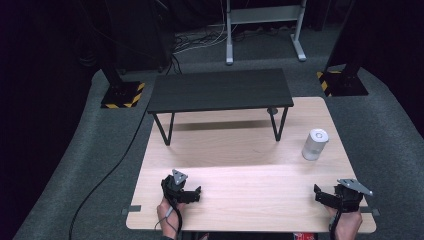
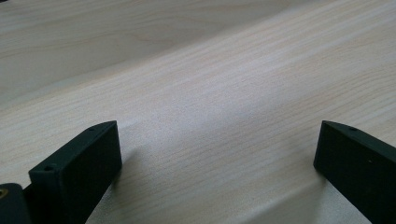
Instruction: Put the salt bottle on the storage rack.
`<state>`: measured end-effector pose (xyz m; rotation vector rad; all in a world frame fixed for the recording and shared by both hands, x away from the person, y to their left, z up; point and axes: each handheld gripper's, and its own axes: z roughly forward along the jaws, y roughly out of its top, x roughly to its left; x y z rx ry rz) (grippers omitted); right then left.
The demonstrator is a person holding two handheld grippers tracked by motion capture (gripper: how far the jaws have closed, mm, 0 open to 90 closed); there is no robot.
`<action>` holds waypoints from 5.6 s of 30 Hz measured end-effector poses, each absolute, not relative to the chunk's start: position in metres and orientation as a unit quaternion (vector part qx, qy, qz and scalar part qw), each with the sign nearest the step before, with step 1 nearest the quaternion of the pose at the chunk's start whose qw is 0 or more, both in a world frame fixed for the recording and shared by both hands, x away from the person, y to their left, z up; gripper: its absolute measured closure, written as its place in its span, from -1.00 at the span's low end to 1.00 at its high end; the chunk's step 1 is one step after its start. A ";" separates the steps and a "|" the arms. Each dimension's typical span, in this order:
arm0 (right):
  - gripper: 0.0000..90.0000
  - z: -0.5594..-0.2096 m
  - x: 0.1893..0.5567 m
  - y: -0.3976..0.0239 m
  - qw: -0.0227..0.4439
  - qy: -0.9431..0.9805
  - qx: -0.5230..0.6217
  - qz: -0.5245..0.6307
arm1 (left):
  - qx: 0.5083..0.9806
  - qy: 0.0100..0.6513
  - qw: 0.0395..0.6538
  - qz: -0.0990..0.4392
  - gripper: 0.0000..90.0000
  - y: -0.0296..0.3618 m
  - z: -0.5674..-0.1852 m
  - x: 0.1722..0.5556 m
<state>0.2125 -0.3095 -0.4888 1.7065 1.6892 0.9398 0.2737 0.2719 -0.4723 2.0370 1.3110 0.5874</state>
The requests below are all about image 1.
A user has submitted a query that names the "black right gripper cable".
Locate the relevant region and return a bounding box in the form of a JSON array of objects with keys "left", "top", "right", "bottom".
[{"left": 328, "top": 194, "right": 345, "bottom": 240}]

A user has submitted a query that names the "long black floor cable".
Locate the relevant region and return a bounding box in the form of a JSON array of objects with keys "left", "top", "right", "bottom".
[{"left": 68, "top": 108, "right": 150, "bottom": 240}]

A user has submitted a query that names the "person's right hand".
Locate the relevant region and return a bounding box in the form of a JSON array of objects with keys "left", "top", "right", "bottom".
[{"left": 324, "top": 205, "right": 364, "bottom": 240}]

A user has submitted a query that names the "white metal desk frame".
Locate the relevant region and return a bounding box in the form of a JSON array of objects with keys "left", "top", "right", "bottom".
[{"left": 225, "top": 0, "right": 308, "bottom": 66}]

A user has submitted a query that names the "black stand with hazard tape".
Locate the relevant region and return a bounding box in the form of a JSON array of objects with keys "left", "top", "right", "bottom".
[
  {"left": 98, "top": 56, "right": 146, "bottom": 110},
  {"left": 316, "top": 0, "right": 370, "bottom": 98}
]

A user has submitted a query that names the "black desk shelf riser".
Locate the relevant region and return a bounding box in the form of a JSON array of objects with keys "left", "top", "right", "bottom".
[{"left": 146, "top": 68, "right": 295, "bottom": 147}]

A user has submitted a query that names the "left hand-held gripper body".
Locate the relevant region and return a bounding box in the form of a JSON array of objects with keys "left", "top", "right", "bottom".
[{"left": 161, "top": 168, "right": 198, "bottom": 205}]

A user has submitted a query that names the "thin grey cable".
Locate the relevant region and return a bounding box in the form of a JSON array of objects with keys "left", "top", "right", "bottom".
[{"left": 154, "top": 205, "right": 175, "bottom": 232}]

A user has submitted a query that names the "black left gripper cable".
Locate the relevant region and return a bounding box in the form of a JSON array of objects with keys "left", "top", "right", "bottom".
[{"left": 161, "top": 184, "right": 184, "bottom": 235}]

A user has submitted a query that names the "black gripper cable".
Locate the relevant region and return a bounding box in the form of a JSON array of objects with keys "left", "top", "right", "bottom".
[
  {"left": 161, "top": 184, "right": 184, "bottom": 235},
  {"left": 328, "top": 194, "right": 345, "bottom": 240}
]

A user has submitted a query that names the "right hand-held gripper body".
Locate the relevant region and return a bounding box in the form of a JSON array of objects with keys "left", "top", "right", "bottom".
[{"left": 331, "top": 178, "right": 374, "bottom": 213}]

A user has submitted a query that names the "bundle of floor cables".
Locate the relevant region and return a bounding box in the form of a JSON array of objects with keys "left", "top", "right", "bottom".
[{"left": 171, "top": 21, "right": 234, "bottom": 75}]

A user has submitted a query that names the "grey tape strip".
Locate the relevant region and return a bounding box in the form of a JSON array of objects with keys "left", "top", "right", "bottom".
[
  {"left": 359, "top": 206, "right": 381, "bottom": 217},
  {"left": 121, "top": 205, "right": 142, "bottom": 216}
]

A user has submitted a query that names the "white cylinder canister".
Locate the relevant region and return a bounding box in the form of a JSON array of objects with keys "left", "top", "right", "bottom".
[{"left": 301, "top": 128, "right": 330, "bottom": 162}]

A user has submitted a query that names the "red packet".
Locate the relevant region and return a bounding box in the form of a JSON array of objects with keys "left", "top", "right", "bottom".
[{"left": 292, "top": 232, "right": 318, "bottom": 240}]

